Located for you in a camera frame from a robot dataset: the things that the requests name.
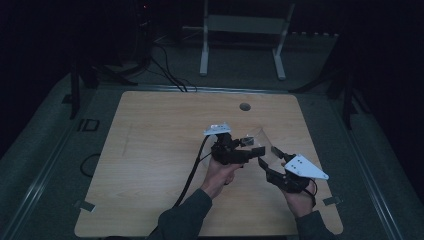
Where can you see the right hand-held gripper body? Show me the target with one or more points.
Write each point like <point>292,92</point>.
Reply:
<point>300,168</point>

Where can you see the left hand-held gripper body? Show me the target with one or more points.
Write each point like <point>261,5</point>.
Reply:
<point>226,153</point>

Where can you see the transparent plastic cup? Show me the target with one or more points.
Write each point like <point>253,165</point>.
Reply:
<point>263,140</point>

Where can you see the person's left hand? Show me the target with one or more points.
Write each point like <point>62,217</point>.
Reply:
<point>218,178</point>

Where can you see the person's right hand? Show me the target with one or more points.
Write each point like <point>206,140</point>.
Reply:
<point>300,201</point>

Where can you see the grey tape piece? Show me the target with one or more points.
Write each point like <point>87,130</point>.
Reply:
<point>332,200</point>
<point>85,205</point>

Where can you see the black metal stand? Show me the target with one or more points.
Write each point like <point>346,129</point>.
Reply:
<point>75,90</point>
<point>348,100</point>

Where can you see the white metal stand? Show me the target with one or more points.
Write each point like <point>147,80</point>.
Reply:
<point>243,25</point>

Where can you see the dark equipment with red light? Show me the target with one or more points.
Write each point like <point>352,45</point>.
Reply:
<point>145,23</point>

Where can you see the metal floor rail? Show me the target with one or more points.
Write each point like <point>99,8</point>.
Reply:
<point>370,176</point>
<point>36,183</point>

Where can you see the black rectangular floor frame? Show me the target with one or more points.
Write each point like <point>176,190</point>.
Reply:
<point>89,125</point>

